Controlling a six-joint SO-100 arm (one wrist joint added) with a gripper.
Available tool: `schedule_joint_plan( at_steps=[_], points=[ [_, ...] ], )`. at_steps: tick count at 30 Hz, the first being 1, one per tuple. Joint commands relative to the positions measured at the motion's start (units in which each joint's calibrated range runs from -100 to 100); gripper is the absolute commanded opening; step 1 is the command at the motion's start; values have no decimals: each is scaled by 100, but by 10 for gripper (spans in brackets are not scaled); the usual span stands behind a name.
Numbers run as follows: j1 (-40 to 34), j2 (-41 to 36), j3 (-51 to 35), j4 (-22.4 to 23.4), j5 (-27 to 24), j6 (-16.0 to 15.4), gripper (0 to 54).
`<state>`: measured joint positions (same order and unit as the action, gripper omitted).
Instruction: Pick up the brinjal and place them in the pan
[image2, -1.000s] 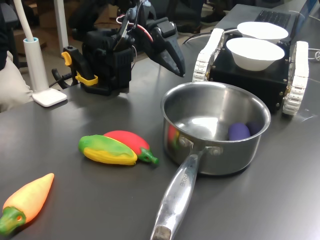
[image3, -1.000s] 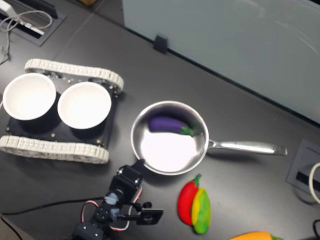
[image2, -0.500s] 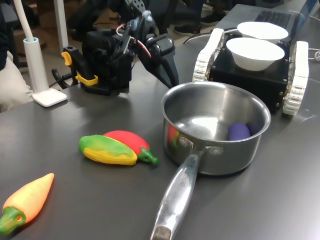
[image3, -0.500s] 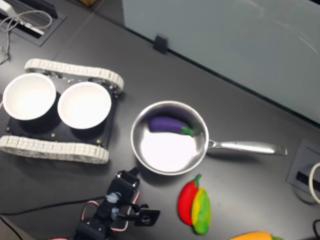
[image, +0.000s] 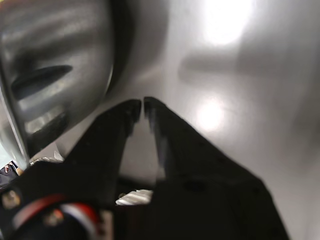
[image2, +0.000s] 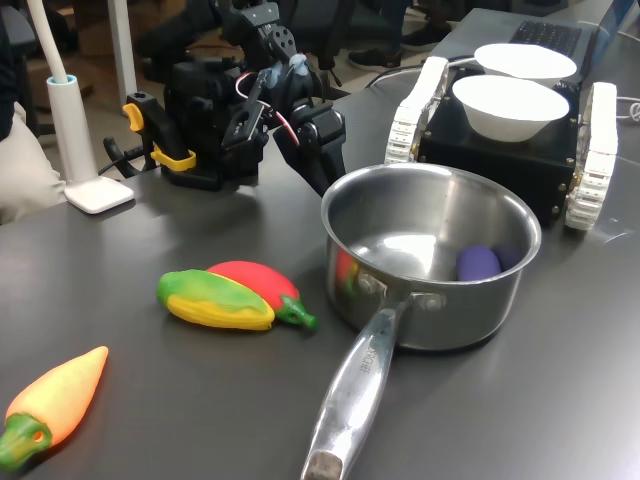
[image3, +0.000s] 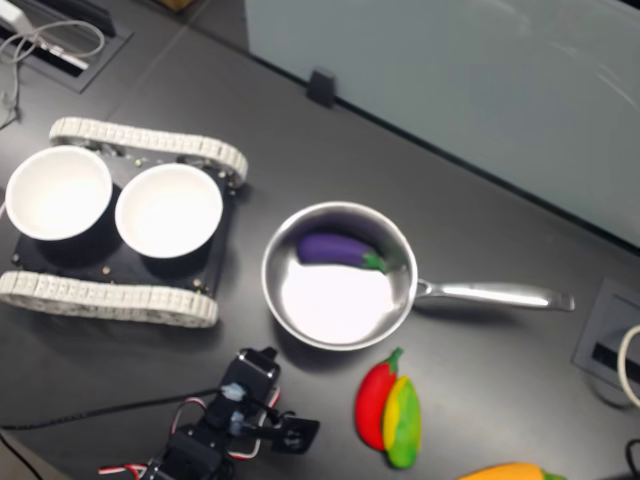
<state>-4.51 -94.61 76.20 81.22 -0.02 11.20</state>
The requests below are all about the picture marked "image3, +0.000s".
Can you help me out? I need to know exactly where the purple toy aubergine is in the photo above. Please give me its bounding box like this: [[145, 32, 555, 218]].
[[297, 232, 391, 275]]

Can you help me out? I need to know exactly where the red toy chilli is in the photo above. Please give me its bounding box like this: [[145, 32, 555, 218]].
[[355, 347, 405, 451]]

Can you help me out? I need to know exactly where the yellow green toy corn cob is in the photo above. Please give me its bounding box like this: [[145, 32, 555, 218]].
[[382, 375, 423, 470]]

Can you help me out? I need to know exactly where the black vehicle with white tracks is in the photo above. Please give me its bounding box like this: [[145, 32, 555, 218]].
[[0, 116, 250, 330]]

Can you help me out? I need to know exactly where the white bowl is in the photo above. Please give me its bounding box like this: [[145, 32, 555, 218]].
[[113, 163, 225, 260], [3, 145, 114, 242]]

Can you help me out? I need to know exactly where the orange toy carrot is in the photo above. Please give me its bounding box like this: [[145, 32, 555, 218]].
[[454, 462, 569, 480]]

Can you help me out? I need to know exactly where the black partition clip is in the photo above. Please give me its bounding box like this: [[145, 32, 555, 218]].
[[305, 66, 336, 107]]

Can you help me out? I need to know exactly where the frosted glass partition panel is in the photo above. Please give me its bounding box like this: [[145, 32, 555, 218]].
[[243, 0, 640, 249]]

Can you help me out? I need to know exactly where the white power adapter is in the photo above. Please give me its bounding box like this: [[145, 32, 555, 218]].
[[0, 0, 32, 31]]

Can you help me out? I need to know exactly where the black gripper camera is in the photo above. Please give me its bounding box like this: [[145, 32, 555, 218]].
[[272, 416, 321, 455]]

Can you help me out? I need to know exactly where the steel pan with long handle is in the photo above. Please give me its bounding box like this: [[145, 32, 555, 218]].
[[260, 200, 576, 351]]

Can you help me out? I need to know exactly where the grey table cable hatch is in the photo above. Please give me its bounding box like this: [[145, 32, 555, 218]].
[[572, 277, 640, 386]]

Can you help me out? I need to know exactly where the black table cable hatch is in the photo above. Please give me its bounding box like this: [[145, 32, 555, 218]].
[[0, 0, 135, 95]]

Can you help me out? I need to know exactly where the thick white cable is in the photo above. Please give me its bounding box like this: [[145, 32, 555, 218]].
[[617, 323, 640, 409]]

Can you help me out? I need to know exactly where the thin grey cable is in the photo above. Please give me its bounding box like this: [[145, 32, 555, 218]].
[[0, 19, 107, 129]]

